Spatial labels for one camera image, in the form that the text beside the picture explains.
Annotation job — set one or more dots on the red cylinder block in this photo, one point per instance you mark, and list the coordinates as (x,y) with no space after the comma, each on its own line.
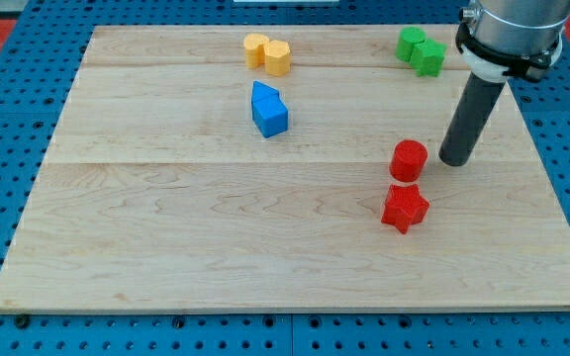
(408,160)

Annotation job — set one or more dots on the green star block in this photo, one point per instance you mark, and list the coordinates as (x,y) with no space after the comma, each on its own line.
(427,57)

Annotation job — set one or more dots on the red star block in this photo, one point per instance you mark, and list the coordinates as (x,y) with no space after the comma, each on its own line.
(404,206)

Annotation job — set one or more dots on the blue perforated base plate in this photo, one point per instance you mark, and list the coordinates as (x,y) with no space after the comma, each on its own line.
(37,66)

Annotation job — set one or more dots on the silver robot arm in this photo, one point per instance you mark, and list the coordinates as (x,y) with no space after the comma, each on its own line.
(502,39)

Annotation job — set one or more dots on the yellow heart block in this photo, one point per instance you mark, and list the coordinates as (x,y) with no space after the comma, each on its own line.
(254,53)

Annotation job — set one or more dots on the wooden board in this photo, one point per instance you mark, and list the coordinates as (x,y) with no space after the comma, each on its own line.
(159,195)

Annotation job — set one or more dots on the blue cube block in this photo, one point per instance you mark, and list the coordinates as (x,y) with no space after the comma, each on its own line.
(271,116)

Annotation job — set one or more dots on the blue triangle block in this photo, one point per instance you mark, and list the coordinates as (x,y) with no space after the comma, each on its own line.
(261,91)

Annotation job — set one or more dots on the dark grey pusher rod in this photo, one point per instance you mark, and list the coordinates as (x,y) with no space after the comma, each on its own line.
(473,110)

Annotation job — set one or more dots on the yellow hexagon block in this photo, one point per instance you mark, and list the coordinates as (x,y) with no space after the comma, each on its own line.
(277,58)

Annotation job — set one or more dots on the green cylinder block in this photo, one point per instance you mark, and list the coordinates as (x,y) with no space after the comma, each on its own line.
(408,38)

